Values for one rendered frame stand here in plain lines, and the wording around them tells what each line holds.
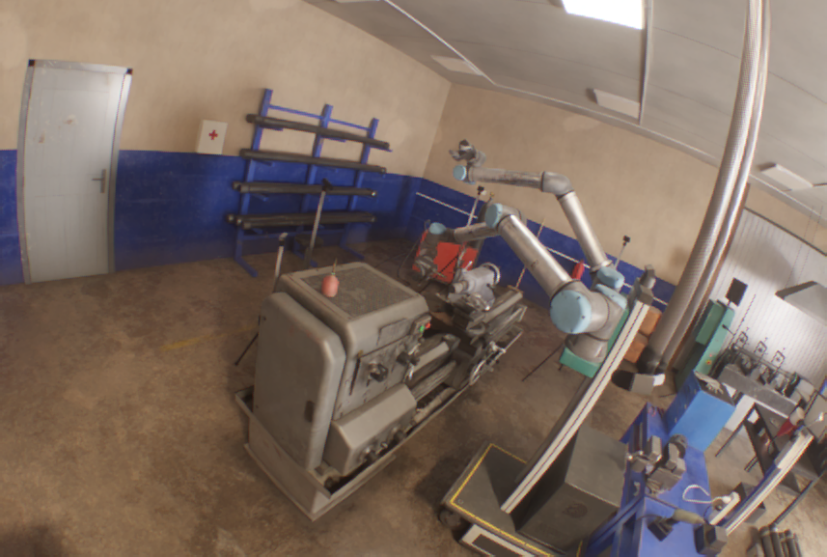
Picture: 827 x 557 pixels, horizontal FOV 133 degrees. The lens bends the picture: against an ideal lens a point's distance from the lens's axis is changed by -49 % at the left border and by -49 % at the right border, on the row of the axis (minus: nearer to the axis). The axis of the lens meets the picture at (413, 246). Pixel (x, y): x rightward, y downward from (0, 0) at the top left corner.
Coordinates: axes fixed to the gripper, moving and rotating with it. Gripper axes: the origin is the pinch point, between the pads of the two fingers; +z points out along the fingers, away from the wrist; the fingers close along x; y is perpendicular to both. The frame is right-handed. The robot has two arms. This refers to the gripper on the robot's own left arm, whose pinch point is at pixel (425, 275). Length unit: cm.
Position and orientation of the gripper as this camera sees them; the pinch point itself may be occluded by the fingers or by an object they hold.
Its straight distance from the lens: 194.2
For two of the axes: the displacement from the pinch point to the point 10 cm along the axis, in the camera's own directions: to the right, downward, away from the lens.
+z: -0.8, 5.0, -8.6
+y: -5.2, 7.1, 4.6
